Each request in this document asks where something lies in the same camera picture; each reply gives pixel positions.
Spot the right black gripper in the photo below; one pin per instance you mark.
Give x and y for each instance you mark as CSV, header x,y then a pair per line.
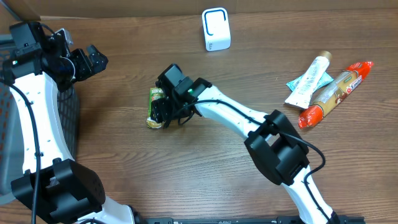
x,y
166,108

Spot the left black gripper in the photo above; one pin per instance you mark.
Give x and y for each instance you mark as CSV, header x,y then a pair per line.
x,y
90,62

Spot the green tea drink pouch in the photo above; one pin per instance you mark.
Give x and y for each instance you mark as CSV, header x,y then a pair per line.
x,y
155,94

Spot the white tube gold cap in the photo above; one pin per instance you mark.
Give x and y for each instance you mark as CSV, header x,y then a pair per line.
x,y
305,88

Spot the teal snack packet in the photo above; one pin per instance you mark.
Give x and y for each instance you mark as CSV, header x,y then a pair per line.
x,y
323,81

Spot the orange noodle packet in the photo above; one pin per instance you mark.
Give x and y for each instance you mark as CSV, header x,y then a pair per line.
x,y
334,94

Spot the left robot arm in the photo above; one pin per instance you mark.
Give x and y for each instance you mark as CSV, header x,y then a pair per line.
x,y
54,186

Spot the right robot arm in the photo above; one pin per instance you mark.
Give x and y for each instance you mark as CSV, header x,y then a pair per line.
x,y
275,147

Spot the white barcode scanner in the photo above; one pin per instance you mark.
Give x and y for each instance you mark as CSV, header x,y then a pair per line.
x,y
216,29

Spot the cardboard box edge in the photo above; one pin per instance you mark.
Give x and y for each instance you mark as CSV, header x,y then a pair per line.
x,y
38,9

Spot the grey plastic basket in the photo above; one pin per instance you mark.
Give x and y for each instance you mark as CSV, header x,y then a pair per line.
x,y
12,153

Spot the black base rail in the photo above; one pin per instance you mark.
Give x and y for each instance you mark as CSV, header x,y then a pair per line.
x,y
278,220

